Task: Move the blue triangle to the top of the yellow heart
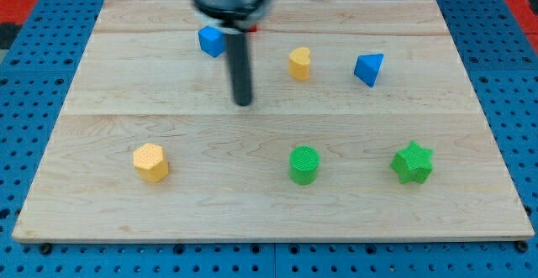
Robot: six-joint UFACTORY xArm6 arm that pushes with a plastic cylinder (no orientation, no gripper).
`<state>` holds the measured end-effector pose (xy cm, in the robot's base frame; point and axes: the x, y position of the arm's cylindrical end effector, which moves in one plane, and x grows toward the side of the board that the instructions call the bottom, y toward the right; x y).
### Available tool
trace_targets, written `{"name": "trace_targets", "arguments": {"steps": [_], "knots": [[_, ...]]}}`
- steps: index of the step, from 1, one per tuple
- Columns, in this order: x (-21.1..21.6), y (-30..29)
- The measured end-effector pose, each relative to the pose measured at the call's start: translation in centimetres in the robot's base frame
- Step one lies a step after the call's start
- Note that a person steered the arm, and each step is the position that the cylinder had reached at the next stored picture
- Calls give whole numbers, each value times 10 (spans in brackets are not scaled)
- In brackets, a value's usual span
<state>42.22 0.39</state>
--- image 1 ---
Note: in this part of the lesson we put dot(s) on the blue cube block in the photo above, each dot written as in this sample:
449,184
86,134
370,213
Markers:
211,41

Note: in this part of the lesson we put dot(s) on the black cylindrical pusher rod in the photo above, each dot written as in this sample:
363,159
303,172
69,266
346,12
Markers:
238,61

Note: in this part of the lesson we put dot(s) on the yellow heart block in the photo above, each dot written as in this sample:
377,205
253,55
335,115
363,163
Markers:
299,63

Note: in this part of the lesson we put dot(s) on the yellow hexagon block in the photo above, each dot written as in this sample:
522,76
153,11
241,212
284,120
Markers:
150,162

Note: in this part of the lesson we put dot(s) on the green star block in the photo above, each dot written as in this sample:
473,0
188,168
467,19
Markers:
413,163

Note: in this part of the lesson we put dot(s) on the green cylinder block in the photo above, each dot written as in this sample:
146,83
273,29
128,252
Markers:
303,165

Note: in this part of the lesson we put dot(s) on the blue triangle block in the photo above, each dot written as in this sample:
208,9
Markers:
367,68

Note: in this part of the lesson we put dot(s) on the wooden board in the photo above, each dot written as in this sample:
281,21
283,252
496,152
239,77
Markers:
143,79

